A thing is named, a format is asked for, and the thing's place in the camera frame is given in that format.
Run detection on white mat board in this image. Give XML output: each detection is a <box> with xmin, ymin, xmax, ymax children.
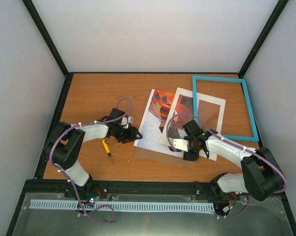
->
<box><xmin>159</xmin><ymin>88</ymin><xmax>226</xmax><ymax>148</ymax></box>

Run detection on yellow handled screwdriver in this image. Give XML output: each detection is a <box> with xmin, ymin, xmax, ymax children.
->
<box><xmin>102</xmin><ymin>140</ymin><xmax>114</xmax><ymax>164</ymax></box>

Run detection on hot air balloon photo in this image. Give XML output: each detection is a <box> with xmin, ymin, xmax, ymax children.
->
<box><xmin>134</xmin><ymin>89</ymin><xmax>182</xmax><ymax>158</ymax></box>

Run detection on blue picture frame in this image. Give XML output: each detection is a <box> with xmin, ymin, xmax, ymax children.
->
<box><xmin>191</xmin><ymin>75</ymin><xmax>259</xmax><ymax>143</ymax></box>

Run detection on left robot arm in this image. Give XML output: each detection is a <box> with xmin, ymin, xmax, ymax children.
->
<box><xmin>42</xmin><ymin>108</ymin><xmax>142</xmax><ymax>198</ymax></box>

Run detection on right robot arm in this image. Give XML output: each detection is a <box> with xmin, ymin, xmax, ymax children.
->
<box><xmin>181</xmin><ymin>120</ymin><xmax>286</xmax><ymax>201</ymax></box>

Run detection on small lit circuit board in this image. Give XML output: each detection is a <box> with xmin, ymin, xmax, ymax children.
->
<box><xmin>86</xmin><ymin>188</ymin><xmax>102</xmax><ymax>203</ymax></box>

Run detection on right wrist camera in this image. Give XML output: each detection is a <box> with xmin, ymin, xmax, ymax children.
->
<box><xmin>171</xmin><ymin>139</ymin><xmax>189</xmax><ymax>152</ymax></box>

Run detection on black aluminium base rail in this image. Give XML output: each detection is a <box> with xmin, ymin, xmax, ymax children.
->
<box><xmin>64</xmin><ymin>180</ymin><xmax>237</xmax><ymax>204</ymax></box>

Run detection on blue slotted cable duct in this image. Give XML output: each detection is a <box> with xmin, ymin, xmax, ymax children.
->
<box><xmin>29</xmin><ymin>200</ymin><xmax>215</xmax><ymax>214</ymax></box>

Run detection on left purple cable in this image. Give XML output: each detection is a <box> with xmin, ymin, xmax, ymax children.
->
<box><xmin>50</xmin><ymin>97</ymin><xmax>135</xmax><ymax>226</ymax></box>

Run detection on purple cable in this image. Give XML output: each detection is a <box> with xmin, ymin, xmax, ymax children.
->
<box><xmin>165</xmin><ymin>113</ymin><xmax>288</xmax><ymax>219</ymax></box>
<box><xmin>50</xmin><ymin>97</ymin><xmax>135</xmax><ymax>226</ymax></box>

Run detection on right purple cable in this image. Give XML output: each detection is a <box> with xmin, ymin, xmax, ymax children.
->
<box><xmin>165</xmin><ymin>113</ymin><xmax>288</xmax><ymax>219</ymax></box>

